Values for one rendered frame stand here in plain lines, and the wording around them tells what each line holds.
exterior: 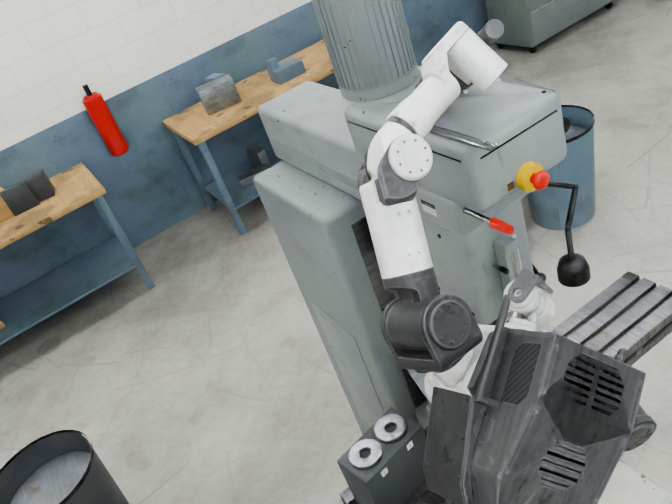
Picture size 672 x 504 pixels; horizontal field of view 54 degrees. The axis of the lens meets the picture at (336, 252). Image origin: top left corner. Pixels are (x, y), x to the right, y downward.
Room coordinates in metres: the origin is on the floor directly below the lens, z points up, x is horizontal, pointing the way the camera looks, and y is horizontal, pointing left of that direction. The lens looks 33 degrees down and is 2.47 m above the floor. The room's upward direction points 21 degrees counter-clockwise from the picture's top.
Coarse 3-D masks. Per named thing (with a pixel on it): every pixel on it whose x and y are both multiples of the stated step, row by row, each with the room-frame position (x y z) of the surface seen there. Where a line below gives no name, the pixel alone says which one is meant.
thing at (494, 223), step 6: (468, 210) 1.17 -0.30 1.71; (474, 216) 1.15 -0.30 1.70; (480, 216) 1.13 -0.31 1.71; (486, 222) 1.12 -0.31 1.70; (492, 222) 1.09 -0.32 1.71; (498, 222) 1.08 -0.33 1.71; (504, 222) 1.08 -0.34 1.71; (492, 228) 1.09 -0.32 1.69; (498, 228) 1.08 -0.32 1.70; (504, 228) 1.06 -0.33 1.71; (510, 228) 1.06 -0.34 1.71
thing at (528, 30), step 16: (496, 0) 6.27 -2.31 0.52; (512, 0) 6.07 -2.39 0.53; (528, 0) 5.92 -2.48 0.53; (544, 0) 5.99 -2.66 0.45; (560, 0) 6.06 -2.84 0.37; (576, 0) 6.13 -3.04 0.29; (592, 0) 6.21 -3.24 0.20; (608, 0) 6.30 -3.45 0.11; (496, 16) 6.31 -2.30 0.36; (512, 16) 6.10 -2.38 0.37; (528, 16) 5.92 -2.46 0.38; (544, 16) 5.98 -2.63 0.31; (560, 16) 6.05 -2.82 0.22; (576, 16) 6.12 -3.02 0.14; (512, 32) 6.13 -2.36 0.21; (528, 32) 5.93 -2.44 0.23; (544, 32) 5.97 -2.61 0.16; (528, 48) 6.02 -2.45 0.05
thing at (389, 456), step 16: (384, 416) 1.27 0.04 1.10; (400, 416) 1.25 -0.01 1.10; (368, 432) 1.25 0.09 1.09; (384, 432) 1.22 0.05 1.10; (400, 432) 1.20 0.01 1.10; (416, 432) 1.19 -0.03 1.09; (352, 448) 1.20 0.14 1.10; (368, 448) 1.19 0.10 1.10; (384, 448) 1.18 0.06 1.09; (400, 448) 1.16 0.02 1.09; (416, 448) 1.18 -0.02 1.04; (352, 464) 1.16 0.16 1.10; (368, 464) 1.14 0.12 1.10; (384, 464) 1.13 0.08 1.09; (400, 464) 1.15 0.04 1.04; (416, 464) 1.17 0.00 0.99; (352, 480) 1.16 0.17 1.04; (368, 480) 1.10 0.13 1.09; (384, 480) 1.12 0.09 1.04; (400, 480) 1.14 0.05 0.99; (416, 480) 1.17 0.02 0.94; (368, 496) 1.11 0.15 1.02; (384, 496) 1.11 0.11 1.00; (400, 496) 1.13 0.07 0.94
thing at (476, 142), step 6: (432, 132) 1.20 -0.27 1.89; (438, 132) 1.18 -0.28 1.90; (444, 132) 1.17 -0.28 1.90; (450, 132) 1.16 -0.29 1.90; (456, 132) 1.15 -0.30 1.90; (450, 138) 1.15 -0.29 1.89; (456, 138) 1.13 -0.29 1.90; (462, 138) 1.12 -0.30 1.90; (468, 138) 1.11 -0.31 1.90; (474, 138) 1.10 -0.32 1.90; (468, 144) 1.10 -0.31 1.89; (474, 144) 1.08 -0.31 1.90; (480, 144) 1.07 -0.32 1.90; (486, 144) 1.06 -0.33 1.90; (492, 144) 1.06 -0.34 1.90
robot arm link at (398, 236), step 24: (408, 144) 0.97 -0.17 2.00; (360, 168) 1.05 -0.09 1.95; (384, 168) 0.95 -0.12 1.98; (408, 168) 0.94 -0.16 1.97; (360, 192) 0.99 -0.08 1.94; (384, 192) 0.93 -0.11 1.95; (408, 192) 0.93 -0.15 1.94; (384, 216) 0.92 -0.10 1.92; (408, 216) 0.92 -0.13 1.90; (384, 240) 0.91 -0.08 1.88; (408, 240) 0.90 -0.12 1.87; (384, 264) 0.90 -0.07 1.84; (408, 264) 0.87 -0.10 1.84; (432, 264) 0.89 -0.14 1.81
